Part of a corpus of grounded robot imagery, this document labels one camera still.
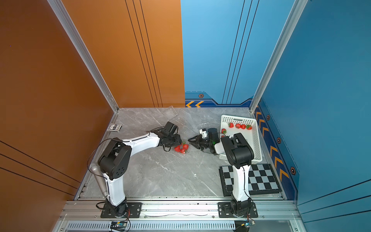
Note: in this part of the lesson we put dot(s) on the clear plastic clamshell container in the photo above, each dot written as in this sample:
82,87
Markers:
182,147

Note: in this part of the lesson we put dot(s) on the aluminium front rail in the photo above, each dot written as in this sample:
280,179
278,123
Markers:
182,209

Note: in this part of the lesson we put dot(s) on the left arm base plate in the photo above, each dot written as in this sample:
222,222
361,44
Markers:
124,210

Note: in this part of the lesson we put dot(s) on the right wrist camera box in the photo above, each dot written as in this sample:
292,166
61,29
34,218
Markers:
203,133

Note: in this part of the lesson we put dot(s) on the white perforated plastic basket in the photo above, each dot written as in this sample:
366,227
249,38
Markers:
251,136

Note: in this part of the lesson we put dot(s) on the black white checkerboard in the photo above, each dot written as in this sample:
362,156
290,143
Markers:
261,180

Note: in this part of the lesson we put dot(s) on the aluminium corner post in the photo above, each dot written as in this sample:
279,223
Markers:
72,32
286,33

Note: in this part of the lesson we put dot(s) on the clear clamshell near wall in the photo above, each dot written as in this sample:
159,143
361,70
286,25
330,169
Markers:
172,113

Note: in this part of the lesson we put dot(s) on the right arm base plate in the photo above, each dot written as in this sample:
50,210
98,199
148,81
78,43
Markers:
230,210

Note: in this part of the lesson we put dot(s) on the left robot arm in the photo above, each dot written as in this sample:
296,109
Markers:
111,166

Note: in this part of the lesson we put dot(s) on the right aluminium corner post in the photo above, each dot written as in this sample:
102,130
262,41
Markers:
286,33

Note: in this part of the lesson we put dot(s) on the green circuit board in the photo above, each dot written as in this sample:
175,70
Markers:
119,226
247,224

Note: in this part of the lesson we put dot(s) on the right green circuit board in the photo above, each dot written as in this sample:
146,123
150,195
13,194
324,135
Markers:
247,224

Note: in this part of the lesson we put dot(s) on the left green circuit board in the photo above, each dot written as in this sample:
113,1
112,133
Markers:
119,226

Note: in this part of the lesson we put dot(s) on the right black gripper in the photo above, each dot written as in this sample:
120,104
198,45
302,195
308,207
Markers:
197,142

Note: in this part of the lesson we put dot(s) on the grey metal cylinder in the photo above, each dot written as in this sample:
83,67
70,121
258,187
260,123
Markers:
94,168

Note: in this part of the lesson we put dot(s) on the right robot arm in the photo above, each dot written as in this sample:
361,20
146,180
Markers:
239,155

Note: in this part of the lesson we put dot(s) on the left aluminium corner post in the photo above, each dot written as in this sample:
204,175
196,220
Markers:
72,32

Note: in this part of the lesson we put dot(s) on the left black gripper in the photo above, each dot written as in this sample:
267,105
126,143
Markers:
179,140

